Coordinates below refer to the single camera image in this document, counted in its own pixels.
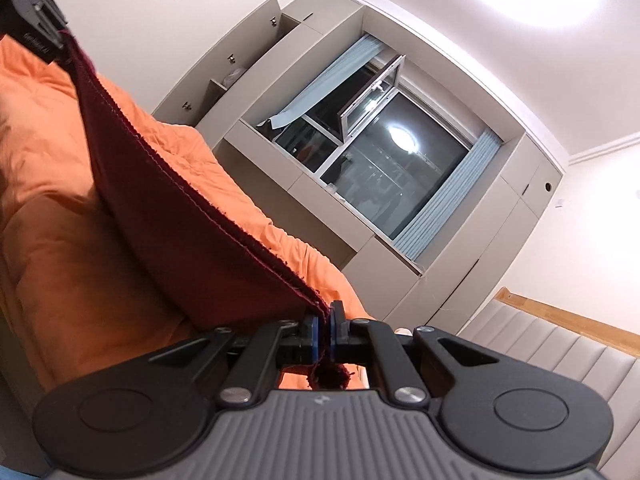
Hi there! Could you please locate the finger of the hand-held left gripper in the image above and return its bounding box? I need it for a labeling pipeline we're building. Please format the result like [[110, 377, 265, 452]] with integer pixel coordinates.
[[34, 0, 76, 68]]

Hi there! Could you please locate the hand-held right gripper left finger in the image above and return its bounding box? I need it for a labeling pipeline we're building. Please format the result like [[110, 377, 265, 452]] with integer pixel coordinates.
[[147, 312, 323, 408]]

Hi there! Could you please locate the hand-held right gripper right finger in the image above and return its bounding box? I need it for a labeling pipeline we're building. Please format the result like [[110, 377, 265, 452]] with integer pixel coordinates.
[[327, 300, 506, 408]]

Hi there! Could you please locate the dark red sweater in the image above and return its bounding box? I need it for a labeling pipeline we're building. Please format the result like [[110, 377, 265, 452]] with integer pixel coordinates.
[[60, 30, 351, 391]]

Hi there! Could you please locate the orange blanket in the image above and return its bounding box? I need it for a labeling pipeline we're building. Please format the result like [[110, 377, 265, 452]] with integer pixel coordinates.
[[0, 37, 416, 393]]

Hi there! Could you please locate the grey open wardrobe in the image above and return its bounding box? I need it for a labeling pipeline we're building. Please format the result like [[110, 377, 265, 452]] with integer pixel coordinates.
[[150, 0, 363, 148]]

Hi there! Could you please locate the light blue pleated curtain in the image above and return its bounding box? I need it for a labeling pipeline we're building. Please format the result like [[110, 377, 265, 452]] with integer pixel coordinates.
[[390, 127, 503, 261]]

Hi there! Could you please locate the grey tall wardrobe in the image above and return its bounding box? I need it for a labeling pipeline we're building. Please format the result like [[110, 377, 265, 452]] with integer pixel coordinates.
[[345, 132, 566, 336]]

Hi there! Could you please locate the grey padded headboard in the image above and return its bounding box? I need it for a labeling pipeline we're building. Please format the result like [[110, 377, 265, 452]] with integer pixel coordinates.
[[457, 297, 640, 401]]

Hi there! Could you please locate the light blue sheer curtain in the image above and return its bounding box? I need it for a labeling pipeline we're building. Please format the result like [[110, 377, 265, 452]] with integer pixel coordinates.
[[257, 35, 388, 131]]

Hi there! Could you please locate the wooden headboard frame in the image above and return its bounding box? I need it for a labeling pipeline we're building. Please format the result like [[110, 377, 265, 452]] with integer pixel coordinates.
[[492, 286, 640, 356]]

